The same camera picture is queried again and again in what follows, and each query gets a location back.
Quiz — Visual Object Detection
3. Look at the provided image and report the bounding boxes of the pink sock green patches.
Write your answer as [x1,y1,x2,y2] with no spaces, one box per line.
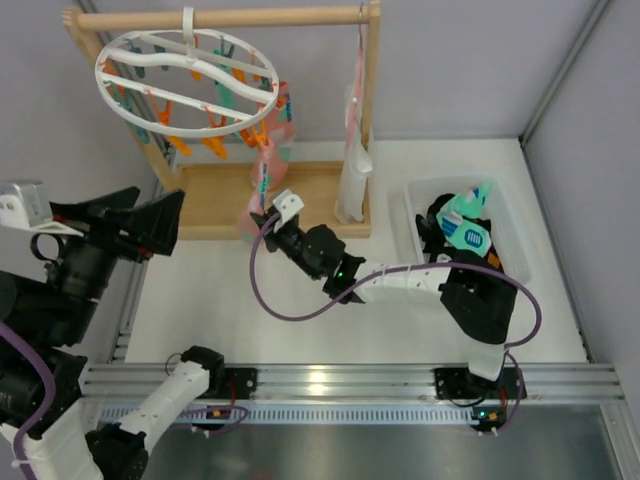
[236,138,292,243]

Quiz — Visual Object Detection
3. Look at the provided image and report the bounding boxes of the round white clip hanger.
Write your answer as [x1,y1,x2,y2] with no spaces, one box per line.
[94,7,286,140]

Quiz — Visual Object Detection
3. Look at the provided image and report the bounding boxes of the mint green sock blue hexagon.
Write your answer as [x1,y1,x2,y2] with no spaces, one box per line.
[436,212,490,257]

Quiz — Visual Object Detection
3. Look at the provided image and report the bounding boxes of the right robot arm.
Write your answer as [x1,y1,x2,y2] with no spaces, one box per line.
[253,209,517,382]

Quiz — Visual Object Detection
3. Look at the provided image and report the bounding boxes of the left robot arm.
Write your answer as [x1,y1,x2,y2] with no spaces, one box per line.
[1,181,225,479]

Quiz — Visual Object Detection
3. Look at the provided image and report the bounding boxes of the wooden rack base tray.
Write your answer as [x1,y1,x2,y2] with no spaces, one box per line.
[172,159,373,240]

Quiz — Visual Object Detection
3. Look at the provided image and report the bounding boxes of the white plastic bag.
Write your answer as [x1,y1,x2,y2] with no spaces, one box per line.
[335,84,373,224]

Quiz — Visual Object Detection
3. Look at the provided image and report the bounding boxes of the white plastic basket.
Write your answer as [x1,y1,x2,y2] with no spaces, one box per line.
[388,172,534,281]

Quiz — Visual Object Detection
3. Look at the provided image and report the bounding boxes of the argyle red orange sock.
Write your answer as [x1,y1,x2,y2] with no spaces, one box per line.
[480,233,504,273]

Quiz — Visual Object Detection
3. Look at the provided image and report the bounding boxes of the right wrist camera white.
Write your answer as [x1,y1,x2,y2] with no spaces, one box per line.
[272,188,304,232]

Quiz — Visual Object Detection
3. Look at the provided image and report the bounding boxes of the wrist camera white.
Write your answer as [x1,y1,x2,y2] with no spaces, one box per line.
[1,180,83,236]
[272,188,304,232]

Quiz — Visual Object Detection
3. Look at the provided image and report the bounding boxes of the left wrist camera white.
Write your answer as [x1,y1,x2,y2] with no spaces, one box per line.
[1,180,83,236]

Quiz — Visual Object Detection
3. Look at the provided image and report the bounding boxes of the white perforated cable duct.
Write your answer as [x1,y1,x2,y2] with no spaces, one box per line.
[99,402,501,426]

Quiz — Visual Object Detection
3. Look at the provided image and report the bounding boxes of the wooden hanging rack frame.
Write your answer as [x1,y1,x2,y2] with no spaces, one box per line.
[62,1,381,240]

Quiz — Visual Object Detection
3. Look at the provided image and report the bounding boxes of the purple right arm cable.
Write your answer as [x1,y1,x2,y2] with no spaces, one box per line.
[248,212,544,436]

